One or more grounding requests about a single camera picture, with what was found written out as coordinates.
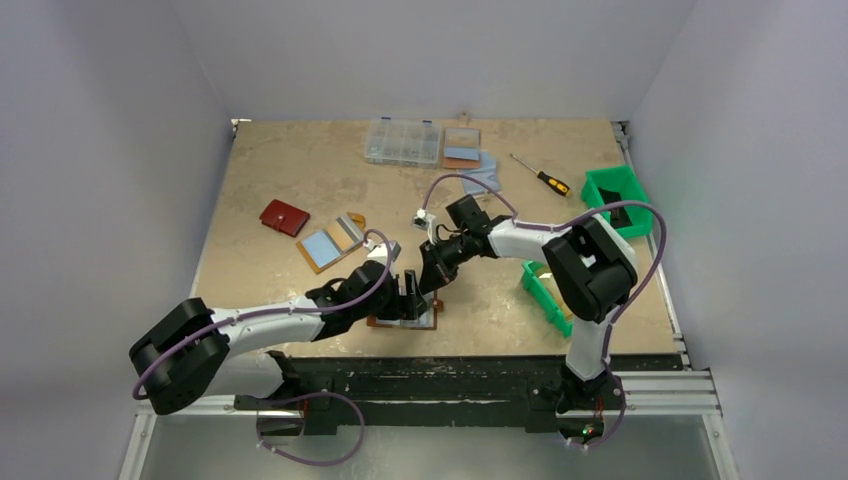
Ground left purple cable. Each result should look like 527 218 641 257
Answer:
131 228 400 467

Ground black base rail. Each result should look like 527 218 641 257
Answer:
231 355 684 437

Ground green bin far right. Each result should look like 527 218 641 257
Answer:
580 165 654 239

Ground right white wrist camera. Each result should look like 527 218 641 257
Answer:
411 208 435 232

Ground blue transparent card sleeve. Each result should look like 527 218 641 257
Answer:
460 151 502 196

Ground open tan card holder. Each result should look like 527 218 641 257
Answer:
296 212 367 274

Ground dark red card holder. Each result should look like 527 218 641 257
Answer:
259 199 311 238

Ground clear plastic organizer box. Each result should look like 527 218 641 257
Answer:
364 117 443 168

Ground white small bin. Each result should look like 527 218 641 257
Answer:
570 209 637 267

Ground purple cable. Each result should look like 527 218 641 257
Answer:
131 228 400 467
421 172 669 453

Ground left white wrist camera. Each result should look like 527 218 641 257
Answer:
364 240 402 264

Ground brown leather card holder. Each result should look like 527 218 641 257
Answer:
366 291 444 331

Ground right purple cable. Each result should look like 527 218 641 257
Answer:
421 172 669 453

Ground green bin with cards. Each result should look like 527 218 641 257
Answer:
521 261 574 339

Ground aluminium frame rail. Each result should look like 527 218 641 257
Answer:
120 371 739 479

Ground yellow black screwdriver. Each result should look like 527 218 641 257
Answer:
510 153 571 197

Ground open brown card holder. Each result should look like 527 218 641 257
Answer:
441 127 481 170

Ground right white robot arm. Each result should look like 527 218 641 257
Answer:
418 195 638 401

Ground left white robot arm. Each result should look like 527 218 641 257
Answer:
129 260 434 415

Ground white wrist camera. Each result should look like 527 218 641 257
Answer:
411 208 435 232
364 240 402 264

